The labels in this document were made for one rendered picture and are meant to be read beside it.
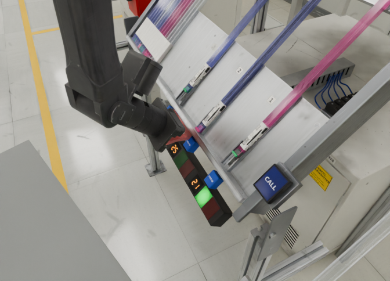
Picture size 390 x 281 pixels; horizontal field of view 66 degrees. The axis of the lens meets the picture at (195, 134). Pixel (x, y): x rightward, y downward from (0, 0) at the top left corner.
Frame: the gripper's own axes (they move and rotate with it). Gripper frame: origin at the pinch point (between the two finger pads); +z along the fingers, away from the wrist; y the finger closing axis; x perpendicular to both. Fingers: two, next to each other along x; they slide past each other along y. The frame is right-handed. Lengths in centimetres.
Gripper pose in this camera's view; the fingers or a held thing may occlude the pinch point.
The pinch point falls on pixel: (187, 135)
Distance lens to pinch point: 64.9
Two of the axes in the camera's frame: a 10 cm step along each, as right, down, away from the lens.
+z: 6.4, 2.8, 7.2
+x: -6.4, 7.1, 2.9
